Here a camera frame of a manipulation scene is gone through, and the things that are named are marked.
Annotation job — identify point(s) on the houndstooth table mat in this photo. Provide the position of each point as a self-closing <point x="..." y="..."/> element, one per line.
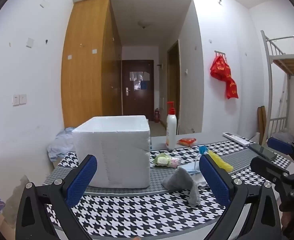
<point x="137" y="212"/>

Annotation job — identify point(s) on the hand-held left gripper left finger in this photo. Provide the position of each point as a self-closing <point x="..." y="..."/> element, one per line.
<point x="83" y="180"/>

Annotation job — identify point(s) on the white foam box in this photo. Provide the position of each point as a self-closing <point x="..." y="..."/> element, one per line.
<point x="112" y="155"/>

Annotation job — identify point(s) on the small pink white cloth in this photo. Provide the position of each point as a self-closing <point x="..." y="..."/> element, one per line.
<point x="176" y="162"/>

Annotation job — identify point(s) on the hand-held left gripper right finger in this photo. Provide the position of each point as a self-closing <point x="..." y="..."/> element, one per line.
<point x="214" y="180"/>

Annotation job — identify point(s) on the wooden wardrobe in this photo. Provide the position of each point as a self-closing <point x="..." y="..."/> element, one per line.
<point x="84" y="67"/>

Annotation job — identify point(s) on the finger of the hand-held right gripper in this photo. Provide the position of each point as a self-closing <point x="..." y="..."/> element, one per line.
<point x="269" y="170"/>
<point x="279" y="146"/>

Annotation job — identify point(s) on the yellow and blue cloth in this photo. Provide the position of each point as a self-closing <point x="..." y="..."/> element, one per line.
<point x="219" y="162"/>

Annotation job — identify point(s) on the red plastic bags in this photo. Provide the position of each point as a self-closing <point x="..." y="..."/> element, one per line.
<point x="220" y="70"/>

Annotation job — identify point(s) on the wooden door frame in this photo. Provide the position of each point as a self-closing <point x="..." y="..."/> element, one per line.
<point x="173" y="87"/>

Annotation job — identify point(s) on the paper notice on door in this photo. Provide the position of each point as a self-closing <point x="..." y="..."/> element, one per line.
<point x="139" y="76"/>

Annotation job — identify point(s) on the blue face mask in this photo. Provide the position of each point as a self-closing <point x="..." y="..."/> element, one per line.
<point x="186" y="168"/>

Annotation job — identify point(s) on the red snack packet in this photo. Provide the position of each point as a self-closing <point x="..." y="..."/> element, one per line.
<point x="186" y="142"/>

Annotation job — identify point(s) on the black smartphone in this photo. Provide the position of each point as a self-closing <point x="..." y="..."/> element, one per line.
<point x="263" y="152"/>

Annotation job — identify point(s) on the white remote control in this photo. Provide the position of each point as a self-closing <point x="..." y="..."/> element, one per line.
<point x="236" y="138"/>

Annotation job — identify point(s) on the blue paper on door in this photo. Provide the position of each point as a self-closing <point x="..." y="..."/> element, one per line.
<point x="144" y="85"/>

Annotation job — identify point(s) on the grey felt cloth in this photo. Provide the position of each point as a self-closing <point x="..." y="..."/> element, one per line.
<point x="179" y="180"/>

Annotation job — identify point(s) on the white wall socket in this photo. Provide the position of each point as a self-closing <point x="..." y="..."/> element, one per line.
<point x="16" y="100"/>

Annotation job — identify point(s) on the white lotion pump bottle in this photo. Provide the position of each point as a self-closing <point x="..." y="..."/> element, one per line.
<point x="171" y="130"/>

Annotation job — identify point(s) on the dark brown door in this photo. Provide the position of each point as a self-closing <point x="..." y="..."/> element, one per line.
<point x="137" y="100"/>

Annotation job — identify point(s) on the small white wall plate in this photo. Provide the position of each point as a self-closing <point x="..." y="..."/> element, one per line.
<point x="44" y="3"/>

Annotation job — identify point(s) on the metal wall hook rack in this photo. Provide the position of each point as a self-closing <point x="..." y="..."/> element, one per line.
<point x="219" y="52"/>

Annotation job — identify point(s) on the metal bunk bed frame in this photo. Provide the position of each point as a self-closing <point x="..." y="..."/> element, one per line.
<point x="270" y="80"/>

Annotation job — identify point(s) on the white wall switch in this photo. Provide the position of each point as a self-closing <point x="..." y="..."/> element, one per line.
<point x="23" y="99"/>

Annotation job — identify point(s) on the light blue cloth pile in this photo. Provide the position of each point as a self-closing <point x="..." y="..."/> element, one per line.
<point x="59" y="145"/>

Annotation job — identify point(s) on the ceiling lamp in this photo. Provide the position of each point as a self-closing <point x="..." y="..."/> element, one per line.
<point x="144" y="23"/>

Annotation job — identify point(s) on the white wall box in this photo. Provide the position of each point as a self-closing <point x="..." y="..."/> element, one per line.
<point x="30" y="42"/>

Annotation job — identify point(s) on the red fire extinguisher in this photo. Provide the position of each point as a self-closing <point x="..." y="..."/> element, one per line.
<point x="157" y="116"/>

